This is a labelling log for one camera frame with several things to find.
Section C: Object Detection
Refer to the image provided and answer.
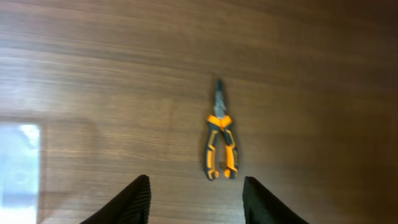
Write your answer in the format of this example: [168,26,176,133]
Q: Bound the orange black pliers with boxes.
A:
[202,78,240,182]

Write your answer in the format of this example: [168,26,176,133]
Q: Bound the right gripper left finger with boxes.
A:
[81,175,152,224]

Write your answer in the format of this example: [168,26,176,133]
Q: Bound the clear plastic container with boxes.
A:
[1,122,40,224]

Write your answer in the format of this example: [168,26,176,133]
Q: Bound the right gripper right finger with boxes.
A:
[243,176,308,224]

